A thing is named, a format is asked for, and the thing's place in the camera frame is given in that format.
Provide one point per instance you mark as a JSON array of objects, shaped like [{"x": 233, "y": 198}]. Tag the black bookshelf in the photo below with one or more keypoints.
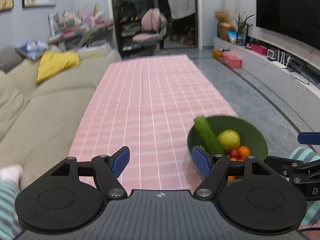
[{"x": 127, "y": 17}]

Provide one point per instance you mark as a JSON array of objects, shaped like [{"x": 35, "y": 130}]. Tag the white tv console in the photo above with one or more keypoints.
[{"x": 287, "y": 86}]

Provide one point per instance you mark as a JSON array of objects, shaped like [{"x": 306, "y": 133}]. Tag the small red tomato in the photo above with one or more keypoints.
[{"x": 234, "y": 153}]

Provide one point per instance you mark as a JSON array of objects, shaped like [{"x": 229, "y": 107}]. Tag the pink tissue box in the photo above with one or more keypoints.
[{"x": 232, "y": 59}]

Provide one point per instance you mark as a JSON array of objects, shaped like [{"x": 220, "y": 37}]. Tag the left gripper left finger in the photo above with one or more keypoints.
[{"x": 104, "y": 166}]

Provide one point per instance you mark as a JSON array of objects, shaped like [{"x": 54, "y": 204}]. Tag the yellow-green pear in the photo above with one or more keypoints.
[{"x": 229, "y": 140}]

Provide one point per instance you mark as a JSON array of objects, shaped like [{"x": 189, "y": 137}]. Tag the pink office chair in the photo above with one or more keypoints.
[{"x": 153, "y": 28}]

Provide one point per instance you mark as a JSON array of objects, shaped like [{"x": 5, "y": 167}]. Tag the beige back cushion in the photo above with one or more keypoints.
[{"x": 13, "y": 103}]

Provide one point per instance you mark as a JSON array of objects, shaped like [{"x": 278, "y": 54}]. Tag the beige sofa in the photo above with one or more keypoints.
[{"x": 43, "y": 133}]

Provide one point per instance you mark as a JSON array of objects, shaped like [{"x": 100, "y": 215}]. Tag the pink checked cloth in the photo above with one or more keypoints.
[{"x": 149, "y": 104}]

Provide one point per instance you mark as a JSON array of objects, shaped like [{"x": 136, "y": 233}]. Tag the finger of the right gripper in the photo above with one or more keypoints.
[{"x": 309, "y": 138}]

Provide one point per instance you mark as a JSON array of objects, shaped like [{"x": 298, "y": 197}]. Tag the blue snack bag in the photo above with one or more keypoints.
[{"x": 232, "y": 36}]

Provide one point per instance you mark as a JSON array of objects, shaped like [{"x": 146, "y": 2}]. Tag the golden vase dried flowers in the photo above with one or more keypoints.
[{"x": 224, "y": 24}]

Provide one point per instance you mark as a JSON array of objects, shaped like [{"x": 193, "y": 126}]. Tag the yellow cushion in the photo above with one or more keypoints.
[{"x": 53, "y": 63}]

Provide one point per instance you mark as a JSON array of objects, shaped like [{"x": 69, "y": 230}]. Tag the green cucumber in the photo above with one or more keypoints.
[{"x": 207, "y": 136}]

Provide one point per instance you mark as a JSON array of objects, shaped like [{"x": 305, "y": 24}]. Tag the green potted plant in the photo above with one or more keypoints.
[{"x": 242, "y": 28}]

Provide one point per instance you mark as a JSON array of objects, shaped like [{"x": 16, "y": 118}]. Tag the black television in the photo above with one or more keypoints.
[{"x": 298, "y": 19}]

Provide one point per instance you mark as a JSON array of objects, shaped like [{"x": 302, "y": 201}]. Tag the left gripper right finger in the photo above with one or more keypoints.
[{"x": 217, "y": 165}]

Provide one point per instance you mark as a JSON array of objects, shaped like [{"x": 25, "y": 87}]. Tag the grey cushion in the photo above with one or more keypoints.
[{"x": 9, "y": 59}]

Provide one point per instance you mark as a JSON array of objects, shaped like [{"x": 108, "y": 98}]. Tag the magenta box on console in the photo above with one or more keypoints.
[{"x": 262, "y": 50}]

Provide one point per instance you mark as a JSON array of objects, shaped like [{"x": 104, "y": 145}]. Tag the cluttered desk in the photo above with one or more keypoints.
[{"x": 77, "y": 30}]

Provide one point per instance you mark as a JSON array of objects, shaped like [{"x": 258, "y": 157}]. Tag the orange box on floor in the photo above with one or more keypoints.
[{"x": 217, "y": 54}]

